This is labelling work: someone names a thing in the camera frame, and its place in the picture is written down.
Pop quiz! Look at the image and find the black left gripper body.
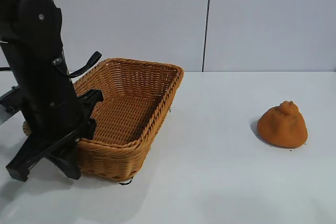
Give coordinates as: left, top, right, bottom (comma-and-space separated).
0, 37, 103, 182

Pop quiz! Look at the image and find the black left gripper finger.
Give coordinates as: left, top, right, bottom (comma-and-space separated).
47, 139, 81, 180
78, 103, 98, 141

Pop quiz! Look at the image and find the brown woven wicker basket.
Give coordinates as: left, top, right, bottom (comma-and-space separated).
23, 57, 185, 182

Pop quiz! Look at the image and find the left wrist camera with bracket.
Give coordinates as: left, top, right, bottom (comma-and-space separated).
0, 86, 25, 126

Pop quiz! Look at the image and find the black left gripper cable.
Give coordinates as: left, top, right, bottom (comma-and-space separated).
56, 51, 102, 79

